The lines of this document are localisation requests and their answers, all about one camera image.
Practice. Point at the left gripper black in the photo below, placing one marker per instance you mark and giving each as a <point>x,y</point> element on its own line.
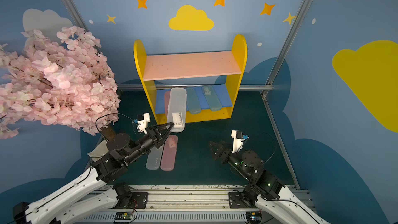
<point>155,135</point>

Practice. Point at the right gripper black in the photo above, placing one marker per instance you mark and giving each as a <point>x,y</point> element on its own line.
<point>222,151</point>

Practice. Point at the pink pencil case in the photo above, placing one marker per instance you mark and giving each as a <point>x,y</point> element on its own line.
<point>167,102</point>
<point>169,153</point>

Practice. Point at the frosted white pencil case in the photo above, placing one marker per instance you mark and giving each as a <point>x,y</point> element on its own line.
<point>154,158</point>

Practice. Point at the white pencil case with label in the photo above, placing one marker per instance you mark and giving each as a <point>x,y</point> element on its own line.
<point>177,109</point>

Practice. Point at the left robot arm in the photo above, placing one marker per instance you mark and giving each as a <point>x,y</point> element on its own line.
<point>67,205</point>

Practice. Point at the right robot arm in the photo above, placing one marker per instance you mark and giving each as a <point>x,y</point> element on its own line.
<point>264,190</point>

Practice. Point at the teal pencil case right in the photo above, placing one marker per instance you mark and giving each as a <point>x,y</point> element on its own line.
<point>212,98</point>

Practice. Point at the green pencil case middle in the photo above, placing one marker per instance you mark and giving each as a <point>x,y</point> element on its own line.
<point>193,103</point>

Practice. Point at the yellow wooden shelf unit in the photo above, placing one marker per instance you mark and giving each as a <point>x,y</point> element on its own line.
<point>231,64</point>

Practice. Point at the right green circuit board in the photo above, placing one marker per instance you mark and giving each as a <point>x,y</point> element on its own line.
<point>253,217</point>

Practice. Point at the green circuit board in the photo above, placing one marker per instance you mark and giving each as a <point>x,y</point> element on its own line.
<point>253,217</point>
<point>124,217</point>

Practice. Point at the left green circuit board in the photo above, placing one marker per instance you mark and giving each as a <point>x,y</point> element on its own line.
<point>124,217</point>

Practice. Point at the pink cherry blossom tree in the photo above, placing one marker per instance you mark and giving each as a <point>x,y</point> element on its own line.
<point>64,82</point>

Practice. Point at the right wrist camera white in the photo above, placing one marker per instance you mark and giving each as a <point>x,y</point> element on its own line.
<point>239,139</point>

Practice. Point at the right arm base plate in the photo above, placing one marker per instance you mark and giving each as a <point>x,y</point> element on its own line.
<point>238,200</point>

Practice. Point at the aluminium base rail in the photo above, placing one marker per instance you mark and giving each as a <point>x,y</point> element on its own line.
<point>181,205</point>

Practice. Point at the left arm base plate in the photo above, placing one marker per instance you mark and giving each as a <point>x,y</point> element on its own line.
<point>134,200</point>

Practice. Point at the aluminium floor rail right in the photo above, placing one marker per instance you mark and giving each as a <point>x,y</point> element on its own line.
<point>280,140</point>

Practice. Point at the aluminium frame rail back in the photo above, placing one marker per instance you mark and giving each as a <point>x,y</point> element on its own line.
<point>138,87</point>

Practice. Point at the aluminium frame post left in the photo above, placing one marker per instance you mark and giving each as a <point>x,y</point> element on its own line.
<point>67,1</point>

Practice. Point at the aluminium frame post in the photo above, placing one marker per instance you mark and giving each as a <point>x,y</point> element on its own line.
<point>300,16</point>
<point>67,1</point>

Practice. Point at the aluminium frame post right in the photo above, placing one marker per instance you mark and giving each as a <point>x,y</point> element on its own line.
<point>300,16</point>

